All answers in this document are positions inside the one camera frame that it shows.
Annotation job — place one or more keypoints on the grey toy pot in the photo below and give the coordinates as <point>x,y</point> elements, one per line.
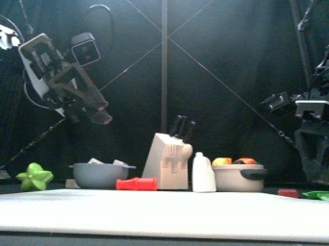
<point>99,175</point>

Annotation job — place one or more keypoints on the green toy starfruit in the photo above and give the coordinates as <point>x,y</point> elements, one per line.
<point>35,177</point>

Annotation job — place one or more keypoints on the yellow toy fruit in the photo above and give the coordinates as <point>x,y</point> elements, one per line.
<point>222,161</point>

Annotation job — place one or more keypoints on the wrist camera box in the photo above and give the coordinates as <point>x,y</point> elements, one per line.
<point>278,104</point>
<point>84,49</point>

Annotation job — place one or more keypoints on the white toy piece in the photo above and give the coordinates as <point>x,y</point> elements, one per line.
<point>119,162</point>
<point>95,161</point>

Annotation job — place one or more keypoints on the white cutting board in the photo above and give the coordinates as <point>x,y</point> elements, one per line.
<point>162,214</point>

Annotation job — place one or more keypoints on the small beige box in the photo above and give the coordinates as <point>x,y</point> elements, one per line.
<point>71,183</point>

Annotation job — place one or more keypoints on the orange toy fruit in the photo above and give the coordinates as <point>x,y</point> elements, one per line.
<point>245,160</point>

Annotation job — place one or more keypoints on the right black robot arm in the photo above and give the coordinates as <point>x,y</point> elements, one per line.
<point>322,70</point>

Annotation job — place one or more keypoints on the white toy bottle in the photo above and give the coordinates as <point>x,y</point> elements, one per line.
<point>203,176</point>

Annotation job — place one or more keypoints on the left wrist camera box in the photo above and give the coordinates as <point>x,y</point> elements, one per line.
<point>84,49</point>

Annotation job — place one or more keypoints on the red toy block ridged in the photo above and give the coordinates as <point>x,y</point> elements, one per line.
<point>137,184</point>

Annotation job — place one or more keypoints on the green toy leaf vegetable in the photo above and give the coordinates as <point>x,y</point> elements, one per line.
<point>317,195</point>

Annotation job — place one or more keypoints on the grey vertical frame pole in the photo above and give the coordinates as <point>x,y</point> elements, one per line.
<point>163,64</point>

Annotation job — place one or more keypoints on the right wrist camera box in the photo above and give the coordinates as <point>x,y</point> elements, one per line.
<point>278,104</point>

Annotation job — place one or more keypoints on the small dark red block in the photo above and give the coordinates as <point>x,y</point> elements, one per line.
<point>288,193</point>

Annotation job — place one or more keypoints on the beige toy knife block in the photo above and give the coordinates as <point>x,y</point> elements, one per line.
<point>165,166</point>

